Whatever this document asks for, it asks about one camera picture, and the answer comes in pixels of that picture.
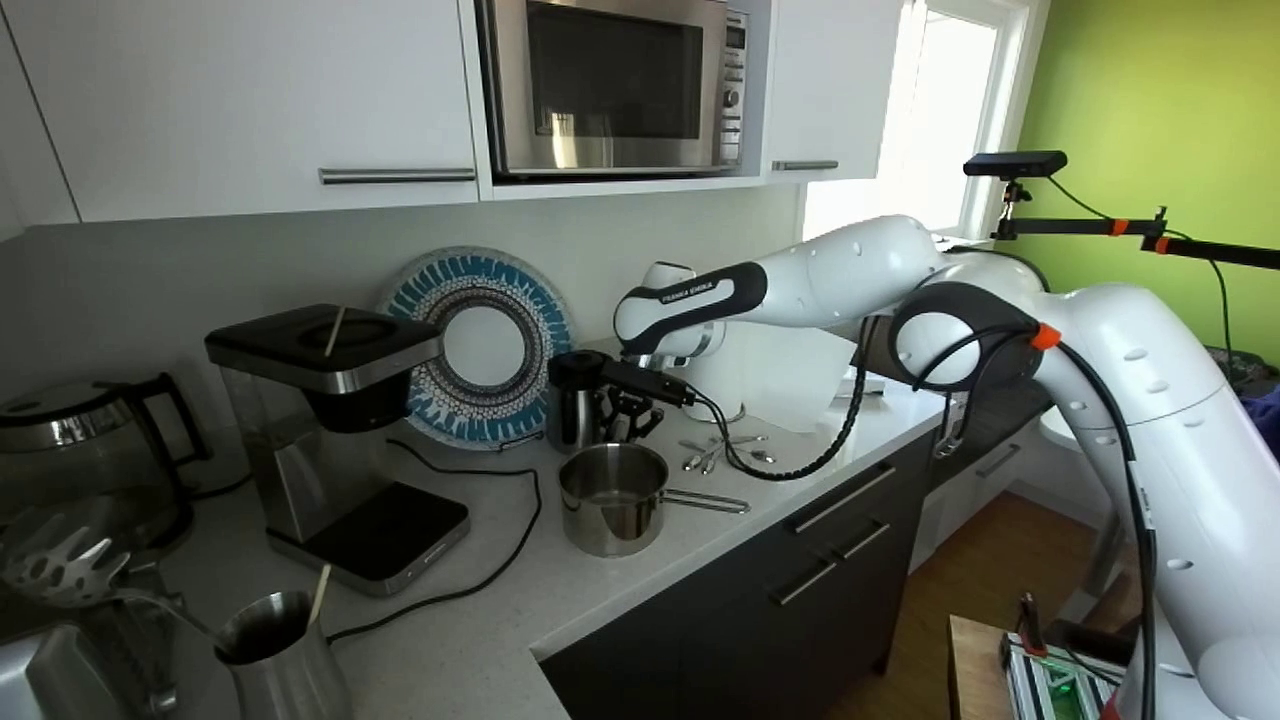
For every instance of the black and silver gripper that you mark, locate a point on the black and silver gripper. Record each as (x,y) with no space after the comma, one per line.
(638,398)

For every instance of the small silver cup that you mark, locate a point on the small silver cup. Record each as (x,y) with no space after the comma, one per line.
(579,398)

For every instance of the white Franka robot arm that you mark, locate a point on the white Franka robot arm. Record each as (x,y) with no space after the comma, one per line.
(1139,391)

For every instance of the black silver coffee maker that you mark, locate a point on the black silver coffee maker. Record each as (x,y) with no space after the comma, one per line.
(312,394)

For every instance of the pile of silver cutlery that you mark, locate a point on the pile of silver cutlery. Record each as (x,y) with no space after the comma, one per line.
(721,448)

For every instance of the stainless steel saucepan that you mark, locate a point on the stainless steel saucepan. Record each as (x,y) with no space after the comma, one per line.
(612,496)

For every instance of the blue white decorative plate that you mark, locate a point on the blue white decorative plate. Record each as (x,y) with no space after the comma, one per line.
(499,326)

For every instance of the dark lower cabinet drawers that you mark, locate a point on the dark lower cabinet drawers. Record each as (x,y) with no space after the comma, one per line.
(777,625)

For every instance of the stainless steel microwave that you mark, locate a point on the stainless steel microwave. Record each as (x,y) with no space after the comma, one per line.
(612,90)

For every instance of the white narrow cabinet door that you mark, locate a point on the white narrow cabinet door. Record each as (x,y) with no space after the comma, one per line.
(831,75)

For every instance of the silver metal jug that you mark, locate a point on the silver metal jug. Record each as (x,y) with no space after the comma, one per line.
(278,660)

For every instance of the black glass kettle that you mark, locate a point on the black glass kettle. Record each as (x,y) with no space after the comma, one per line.
(100,442)

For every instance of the white upper cabinet door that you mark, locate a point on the white upper cabinet door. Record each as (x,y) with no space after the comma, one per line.
(164,111)

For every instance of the black camera on stand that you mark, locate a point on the black camera on stand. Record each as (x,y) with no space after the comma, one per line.
(1012,166)

